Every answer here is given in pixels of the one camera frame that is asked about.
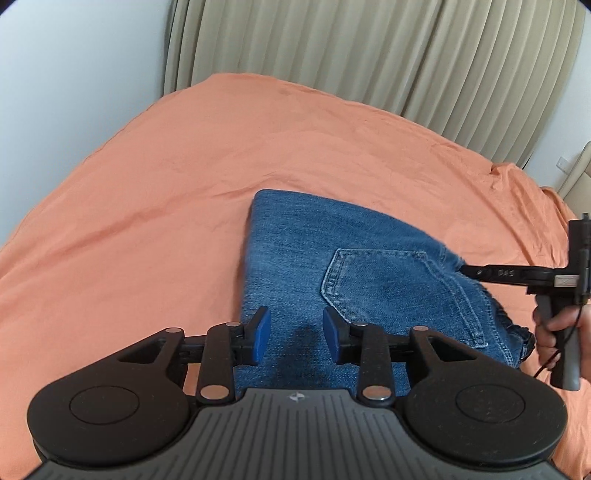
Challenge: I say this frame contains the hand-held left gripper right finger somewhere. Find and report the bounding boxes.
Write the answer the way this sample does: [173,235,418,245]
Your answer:
[322,306,477,407]

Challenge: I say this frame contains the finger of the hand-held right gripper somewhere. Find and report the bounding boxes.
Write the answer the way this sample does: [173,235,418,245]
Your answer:
[461,263,555,285]

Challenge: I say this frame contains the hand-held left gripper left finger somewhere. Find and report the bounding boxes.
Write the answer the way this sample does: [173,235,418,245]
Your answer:
[117,306,273,407]

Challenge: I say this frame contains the blue denim pants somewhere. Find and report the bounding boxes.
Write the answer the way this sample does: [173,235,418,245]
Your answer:
[233,188,537,398]

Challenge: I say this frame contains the person's right hand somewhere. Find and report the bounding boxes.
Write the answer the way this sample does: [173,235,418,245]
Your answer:
[532,302,591,385]

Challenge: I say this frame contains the beige padded headboard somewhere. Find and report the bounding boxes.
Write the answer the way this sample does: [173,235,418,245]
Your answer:
[556,140,591,206]

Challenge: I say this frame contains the orange bed sheet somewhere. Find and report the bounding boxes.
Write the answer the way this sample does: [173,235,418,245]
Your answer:
[0,71,591,477]

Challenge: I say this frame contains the beige pleated curtain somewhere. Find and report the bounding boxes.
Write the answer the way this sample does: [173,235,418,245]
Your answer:
[164,0,588,169]

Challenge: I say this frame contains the thin black cable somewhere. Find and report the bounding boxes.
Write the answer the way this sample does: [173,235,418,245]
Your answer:
[532,302,583,380]

